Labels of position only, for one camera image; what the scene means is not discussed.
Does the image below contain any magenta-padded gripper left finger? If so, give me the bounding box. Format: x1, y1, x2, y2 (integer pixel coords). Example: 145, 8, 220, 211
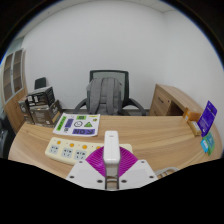
65, 147, 108, 191

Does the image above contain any small tan box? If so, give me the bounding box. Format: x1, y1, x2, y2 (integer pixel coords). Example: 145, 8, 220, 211
187, 119, 203, 137

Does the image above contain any green box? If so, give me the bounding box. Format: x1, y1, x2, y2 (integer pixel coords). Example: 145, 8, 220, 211
204, 131, 217, 157

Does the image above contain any cream power strip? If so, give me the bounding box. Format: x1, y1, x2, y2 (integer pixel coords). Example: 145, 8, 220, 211
44, 136, 134, 167

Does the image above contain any wooden shelf unit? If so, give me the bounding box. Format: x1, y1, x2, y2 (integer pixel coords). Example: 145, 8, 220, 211
1, 48, 30, 134

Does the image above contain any black mesh office chair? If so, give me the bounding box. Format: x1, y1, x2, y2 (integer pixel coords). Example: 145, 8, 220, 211
73, 69, 148, 117

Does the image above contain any orange box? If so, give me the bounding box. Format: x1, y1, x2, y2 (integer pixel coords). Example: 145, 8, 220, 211
182, 108, 202, 124

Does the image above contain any white printed sticker sheet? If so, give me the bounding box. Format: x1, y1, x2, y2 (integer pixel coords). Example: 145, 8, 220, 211
52, 112, 101, 138

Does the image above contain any purple package card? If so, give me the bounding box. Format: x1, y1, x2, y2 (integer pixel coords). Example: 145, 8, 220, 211
196, 100, 218, 138

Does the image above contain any small blue box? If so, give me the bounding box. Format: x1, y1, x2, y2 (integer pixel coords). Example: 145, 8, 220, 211
200, 138, 210, 155

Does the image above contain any grey backpack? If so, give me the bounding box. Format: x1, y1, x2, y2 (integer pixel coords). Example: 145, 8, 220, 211
85, 77, 125, 116

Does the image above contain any white charger block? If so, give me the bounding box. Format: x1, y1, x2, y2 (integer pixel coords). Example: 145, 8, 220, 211
102, 130, 121, 179

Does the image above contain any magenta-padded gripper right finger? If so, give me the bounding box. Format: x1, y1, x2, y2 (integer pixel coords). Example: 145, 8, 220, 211
117, 146, 159, 191

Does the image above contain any wooden drawer side desk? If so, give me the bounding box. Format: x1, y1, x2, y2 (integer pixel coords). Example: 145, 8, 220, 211
148, 83, 205, 118

